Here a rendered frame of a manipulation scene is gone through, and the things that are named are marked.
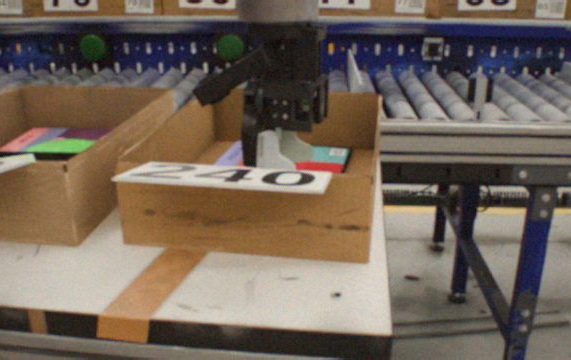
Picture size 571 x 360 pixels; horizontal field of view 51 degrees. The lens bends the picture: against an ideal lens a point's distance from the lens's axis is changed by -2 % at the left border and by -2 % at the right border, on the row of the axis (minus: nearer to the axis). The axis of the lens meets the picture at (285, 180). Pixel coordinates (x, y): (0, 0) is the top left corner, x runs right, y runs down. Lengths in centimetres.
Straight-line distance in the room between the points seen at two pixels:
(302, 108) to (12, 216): 35
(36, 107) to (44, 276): 51
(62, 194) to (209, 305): 22
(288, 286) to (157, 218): 17
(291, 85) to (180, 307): 26
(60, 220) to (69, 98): 42
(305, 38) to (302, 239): 22
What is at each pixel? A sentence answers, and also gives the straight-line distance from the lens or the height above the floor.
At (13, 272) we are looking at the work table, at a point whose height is 75.
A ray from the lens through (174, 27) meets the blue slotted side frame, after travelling 174.
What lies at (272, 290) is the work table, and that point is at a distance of 60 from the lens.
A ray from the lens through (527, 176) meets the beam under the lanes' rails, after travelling 131.
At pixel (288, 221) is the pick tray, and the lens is 64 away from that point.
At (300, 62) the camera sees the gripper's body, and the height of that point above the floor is 95.
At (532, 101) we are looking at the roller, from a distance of 149.
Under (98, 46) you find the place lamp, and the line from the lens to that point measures 179.
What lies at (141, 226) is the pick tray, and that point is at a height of 77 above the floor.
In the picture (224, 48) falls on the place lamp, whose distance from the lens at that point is 171.
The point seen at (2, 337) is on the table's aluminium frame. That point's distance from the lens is 66.
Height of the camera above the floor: 106
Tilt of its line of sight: 21 degrees down
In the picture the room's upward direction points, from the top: straight up
